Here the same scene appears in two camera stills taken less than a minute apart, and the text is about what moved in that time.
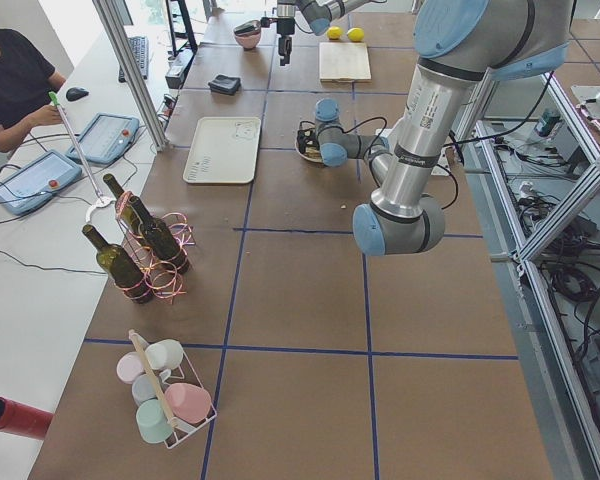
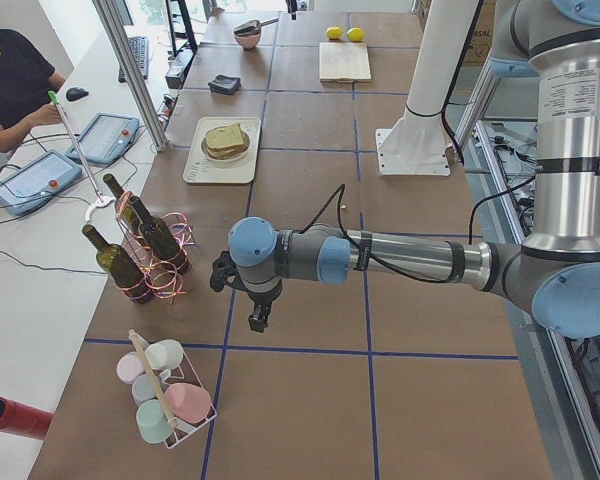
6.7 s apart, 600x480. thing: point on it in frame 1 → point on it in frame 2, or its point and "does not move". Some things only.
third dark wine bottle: x=124 y=205 does not move
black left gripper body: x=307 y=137 → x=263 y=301
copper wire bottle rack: x=160 y=246 does not move
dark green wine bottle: x=116 y=263 does not move
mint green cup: x=153 y=422 does not move
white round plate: x=304 y=155 → x=228 y=159
